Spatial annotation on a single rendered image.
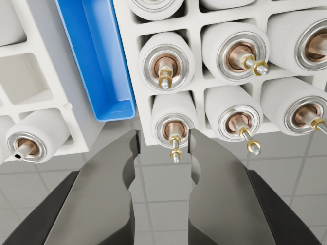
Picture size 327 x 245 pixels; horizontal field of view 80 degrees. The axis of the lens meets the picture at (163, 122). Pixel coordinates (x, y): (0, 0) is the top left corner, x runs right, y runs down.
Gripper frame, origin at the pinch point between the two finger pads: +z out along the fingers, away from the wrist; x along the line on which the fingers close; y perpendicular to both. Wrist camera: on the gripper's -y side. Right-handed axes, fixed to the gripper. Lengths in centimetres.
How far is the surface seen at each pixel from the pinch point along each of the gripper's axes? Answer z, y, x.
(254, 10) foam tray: 28.3, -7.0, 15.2
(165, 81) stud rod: 12.2, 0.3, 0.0
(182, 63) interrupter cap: 20.9, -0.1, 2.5
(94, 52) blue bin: 44.8, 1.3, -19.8
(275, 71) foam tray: 28.3, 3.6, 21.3
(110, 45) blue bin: 45.9, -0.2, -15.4
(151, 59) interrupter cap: 20.9, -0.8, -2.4
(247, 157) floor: 46, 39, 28
